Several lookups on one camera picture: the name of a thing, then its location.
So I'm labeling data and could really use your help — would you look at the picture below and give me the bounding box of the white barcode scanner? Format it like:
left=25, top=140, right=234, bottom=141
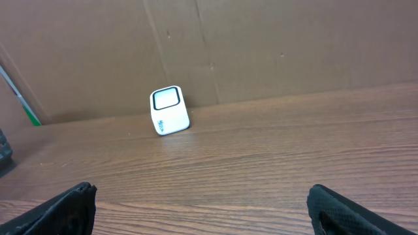
left=150, top=86, right=190, bottom=136

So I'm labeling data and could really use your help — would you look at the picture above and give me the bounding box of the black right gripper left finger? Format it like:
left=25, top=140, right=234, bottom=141
left=1, top=182, right=97, bottom=235

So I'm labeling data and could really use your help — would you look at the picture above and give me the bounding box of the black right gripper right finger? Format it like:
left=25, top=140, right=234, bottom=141
left=307, top=184, right=415, bottom=235

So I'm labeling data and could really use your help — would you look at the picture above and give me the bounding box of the green white strip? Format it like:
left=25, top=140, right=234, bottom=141
left=1, top=67, right=42, bottom=126

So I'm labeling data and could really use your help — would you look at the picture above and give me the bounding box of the grey plastic basket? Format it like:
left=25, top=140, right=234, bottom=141
left=0, top=130, right=17, bottom=177

